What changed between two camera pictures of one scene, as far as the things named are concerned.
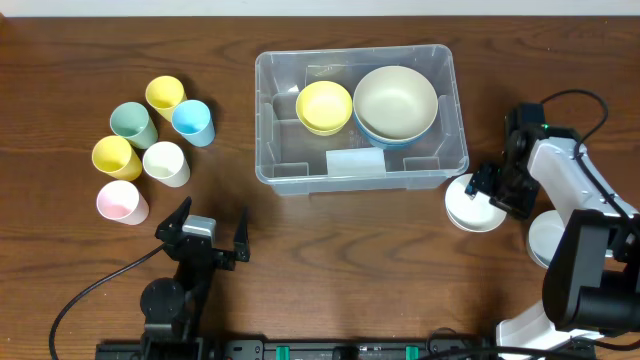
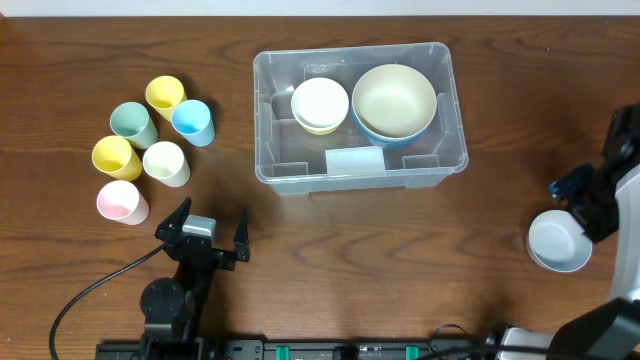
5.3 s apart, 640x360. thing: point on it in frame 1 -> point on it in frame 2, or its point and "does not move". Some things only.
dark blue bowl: (391, 145) does not move
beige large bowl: (396, 103) does not move
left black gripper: (223, 262) does not move
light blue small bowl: (544, 234) does not move
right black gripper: (518, 204) -> (596, 228)
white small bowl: (477, 215) -> (320, 103)
